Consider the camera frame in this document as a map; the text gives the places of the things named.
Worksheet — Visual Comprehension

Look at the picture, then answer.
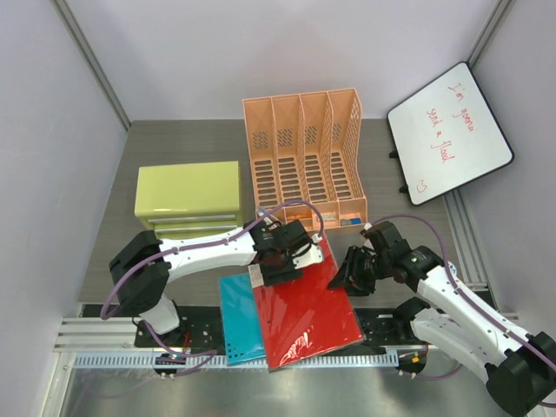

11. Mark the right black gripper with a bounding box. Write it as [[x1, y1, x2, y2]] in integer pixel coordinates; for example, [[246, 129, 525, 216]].
[[328, 245, 391, 297]]

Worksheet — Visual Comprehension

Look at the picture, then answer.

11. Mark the red A4 folder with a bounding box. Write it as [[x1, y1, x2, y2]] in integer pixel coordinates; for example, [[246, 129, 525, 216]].
[[248, 238, 365, 371]]

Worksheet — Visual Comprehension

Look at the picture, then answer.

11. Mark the blue and grey marker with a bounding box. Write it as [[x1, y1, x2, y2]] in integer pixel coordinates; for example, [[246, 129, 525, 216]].
[[341, 218, 361, 226]]

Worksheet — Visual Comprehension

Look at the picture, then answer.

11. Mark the teal A4 folder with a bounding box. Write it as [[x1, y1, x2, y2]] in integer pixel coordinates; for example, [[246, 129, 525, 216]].
[[219, 274, 266, 367]]

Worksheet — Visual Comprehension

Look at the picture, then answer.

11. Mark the green metal drawer cabinet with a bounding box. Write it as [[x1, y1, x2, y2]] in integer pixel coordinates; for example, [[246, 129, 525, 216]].
[[135, 161, 243, 239]]

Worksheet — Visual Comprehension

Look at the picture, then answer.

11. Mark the orange plastic file organizer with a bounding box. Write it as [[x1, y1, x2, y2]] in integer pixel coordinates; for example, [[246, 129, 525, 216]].
[[242, 88, 367, 230]]

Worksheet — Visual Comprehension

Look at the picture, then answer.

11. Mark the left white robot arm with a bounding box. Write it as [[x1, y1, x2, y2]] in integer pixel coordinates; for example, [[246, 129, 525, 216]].
[[101, 221, 325, 347]]

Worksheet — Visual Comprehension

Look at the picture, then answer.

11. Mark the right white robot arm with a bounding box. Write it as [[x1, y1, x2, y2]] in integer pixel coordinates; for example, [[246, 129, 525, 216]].
[[328, 222, 555, 416]]

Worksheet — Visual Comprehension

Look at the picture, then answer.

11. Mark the small whiteboard with writing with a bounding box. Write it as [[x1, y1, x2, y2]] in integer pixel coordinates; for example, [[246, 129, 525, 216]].
[[387, 62, 515, 206]]

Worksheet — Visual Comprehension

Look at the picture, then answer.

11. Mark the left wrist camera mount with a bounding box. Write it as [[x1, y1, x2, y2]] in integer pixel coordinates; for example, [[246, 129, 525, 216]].
[[292, 234, 325, 269]]

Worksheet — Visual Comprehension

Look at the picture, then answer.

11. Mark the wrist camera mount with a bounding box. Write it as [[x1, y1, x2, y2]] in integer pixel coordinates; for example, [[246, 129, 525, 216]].
[[360, 222, 383, 240], [292, 234, 325, 269]]

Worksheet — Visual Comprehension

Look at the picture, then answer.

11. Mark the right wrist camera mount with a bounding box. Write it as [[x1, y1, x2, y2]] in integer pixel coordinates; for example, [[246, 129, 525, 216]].
[[360, 222, 383, 240]]

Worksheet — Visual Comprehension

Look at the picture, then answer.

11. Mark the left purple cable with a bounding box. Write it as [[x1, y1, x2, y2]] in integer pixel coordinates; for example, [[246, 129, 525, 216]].
[[99, 198, 326, 378]]

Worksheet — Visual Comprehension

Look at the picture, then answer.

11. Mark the purple cable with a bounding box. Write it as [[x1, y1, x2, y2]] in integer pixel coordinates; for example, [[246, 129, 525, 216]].
[[99, 198, 326, 378], [364, 215, 556, 381]]

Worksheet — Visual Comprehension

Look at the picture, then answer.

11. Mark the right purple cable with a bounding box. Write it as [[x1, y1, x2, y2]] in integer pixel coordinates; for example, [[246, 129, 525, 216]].
[[364, 215, 556, 381]]

